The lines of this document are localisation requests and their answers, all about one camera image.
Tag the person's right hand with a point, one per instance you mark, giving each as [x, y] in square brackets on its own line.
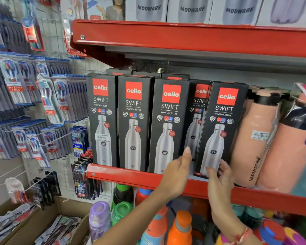
[221, 196]

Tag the person's left hand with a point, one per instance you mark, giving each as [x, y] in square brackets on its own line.
[174, 178]

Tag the person's left thumb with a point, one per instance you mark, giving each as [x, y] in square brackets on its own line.
[187, 159]

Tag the person's right thumb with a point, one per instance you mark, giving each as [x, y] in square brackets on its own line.
[211, 175]

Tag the black steel bottle carton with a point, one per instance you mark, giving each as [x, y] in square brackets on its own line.
[225, 117]

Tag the person's right forearm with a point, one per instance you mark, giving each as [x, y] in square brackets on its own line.
[236, 232]

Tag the person's left forearm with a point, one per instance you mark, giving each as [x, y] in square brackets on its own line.
[132, 221]

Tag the peach flask with black band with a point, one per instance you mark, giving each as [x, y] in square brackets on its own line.
[255, 150]
[283, 160]

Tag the dark teal bottle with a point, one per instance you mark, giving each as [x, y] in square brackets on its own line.
[247, 215]

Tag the red metal shelf board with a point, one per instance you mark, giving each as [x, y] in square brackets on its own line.
[132, 176]
[193, 39]

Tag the red bottle with blue cap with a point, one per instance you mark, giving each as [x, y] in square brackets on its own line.
[142, 196]

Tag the row of black bottle boxes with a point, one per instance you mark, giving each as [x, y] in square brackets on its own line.
[134, 130]

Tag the orange bottle with grey band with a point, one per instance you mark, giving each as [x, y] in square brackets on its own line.
[181, 229]

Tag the dark bottle with green cap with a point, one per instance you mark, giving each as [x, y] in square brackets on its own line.
[123, 193]

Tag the orange and blue bottle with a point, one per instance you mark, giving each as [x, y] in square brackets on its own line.
[155, 229]

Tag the blue and red bottle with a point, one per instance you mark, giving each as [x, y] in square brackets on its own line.
[270, 233]

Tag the green plastic bottle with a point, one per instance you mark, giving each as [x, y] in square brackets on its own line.
[121, 211]

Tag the steel bottle neck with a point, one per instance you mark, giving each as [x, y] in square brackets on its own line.
[131, 68]
[162, 70]

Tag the purple multicoloured bottle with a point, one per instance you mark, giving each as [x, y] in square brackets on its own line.
[294, 238]

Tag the purple plastic bottle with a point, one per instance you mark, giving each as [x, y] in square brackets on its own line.
[100, 219]

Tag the hanging black toothbrush packs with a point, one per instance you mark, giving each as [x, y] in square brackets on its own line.
[83, 181]
[47, 188]

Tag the dark blue toothbrush multipack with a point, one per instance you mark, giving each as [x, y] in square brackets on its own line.
[79, 140]

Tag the brown cardboard box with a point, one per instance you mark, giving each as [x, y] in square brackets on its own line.
[0, 207]
[66, 205]

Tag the pile of loose toothbrush packs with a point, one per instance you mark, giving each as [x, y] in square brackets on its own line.
[58, 228]
[7, 221]

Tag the white flask box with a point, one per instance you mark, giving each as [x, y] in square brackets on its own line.
[288, 11]
[236, 11]
[149, 8]
[191, 10]

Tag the picture printed product box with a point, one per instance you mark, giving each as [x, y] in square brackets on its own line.
[105, 8]

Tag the hanging white toothbrush packet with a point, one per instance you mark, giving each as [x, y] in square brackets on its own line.
[15, 190]

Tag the hanging white pink packet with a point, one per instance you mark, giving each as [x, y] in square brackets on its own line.
[70, 17]

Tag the hanging blue toothbrush packs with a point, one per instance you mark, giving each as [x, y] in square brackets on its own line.
[17, 84]

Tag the hanging red toothbrush packs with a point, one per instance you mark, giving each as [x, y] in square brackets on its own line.
[30, 30]

